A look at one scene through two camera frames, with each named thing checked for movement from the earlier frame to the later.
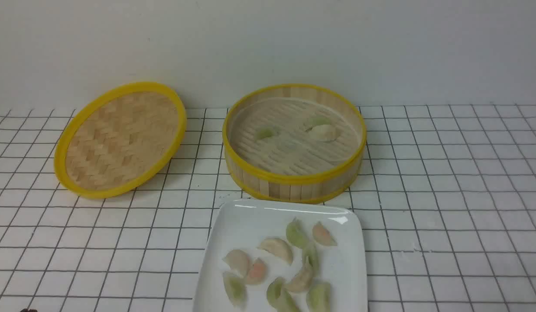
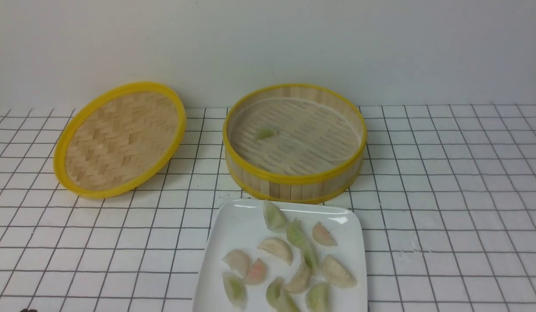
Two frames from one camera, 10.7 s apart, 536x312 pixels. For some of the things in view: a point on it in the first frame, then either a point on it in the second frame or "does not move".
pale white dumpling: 324,132 to 336,274
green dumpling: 319,119 to 273,217
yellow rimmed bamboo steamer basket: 294,144 does not move
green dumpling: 264,132 does not move
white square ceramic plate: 248,242 does not move
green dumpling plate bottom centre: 279,297 does not move
